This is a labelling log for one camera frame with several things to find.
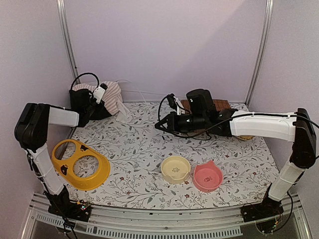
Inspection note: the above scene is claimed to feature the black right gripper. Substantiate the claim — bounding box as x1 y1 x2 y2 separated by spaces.
155 111 207 134

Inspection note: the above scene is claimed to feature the pink striped pet tent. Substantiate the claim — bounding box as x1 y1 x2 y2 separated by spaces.
70 81 130 123

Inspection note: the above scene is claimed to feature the white tent pole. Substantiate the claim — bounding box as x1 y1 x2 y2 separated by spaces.
116 79 172 103

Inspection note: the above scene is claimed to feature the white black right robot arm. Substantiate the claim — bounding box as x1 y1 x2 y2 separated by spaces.
155 89 318 217

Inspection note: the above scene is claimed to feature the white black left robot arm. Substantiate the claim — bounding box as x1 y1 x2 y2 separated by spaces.
14 84 107 195

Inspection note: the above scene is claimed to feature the cream pet bowl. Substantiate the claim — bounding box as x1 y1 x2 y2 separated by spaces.
160 156 191 184

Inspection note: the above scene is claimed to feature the pink pet bowl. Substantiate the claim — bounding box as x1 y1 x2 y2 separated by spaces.
193 160 223 193

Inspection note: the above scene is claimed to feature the brown woven mat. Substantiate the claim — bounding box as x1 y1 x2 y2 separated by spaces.
180 99 230 137

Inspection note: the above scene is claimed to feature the yellow double bowl holder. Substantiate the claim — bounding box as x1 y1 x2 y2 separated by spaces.
51 139 111 191

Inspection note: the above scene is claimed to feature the yellow bamboo mat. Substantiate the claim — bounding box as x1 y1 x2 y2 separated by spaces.
236 135 254 141

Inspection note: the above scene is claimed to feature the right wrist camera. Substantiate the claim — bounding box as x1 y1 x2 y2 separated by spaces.
166 94 186 115

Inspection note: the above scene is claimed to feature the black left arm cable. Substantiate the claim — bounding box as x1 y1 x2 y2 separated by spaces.
69 72 100 92

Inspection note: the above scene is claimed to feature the left aluminium frame post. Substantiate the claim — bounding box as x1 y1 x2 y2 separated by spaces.
56 0 87 107

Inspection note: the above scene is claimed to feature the aluminium frame post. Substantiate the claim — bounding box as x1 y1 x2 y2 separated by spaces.
56 0 87 107
245 0 274 107

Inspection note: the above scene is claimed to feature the aluminium front rail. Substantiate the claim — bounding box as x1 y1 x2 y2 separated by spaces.
21 193 312 239

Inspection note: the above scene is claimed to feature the right aluminium frame post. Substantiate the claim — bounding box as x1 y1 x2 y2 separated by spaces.
245 0 274 107

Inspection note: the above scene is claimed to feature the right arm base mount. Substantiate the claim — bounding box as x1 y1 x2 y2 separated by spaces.
241 195 284 222

